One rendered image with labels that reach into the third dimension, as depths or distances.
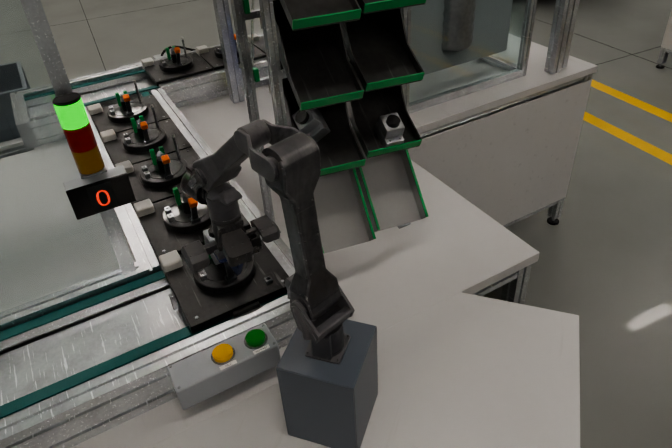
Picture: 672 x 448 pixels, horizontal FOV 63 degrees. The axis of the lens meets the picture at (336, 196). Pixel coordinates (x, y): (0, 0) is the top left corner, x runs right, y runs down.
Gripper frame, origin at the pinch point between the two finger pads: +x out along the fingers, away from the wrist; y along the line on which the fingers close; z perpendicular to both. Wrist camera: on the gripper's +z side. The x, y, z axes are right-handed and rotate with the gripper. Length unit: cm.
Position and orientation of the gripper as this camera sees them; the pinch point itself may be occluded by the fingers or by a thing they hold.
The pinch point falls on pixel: (235, 261)
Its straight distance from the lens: 114.2
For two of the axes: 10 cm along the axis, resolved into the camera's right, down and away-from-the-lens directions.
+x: 0.6, 8.2, 5.7
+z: 5.0, 4.7, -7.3
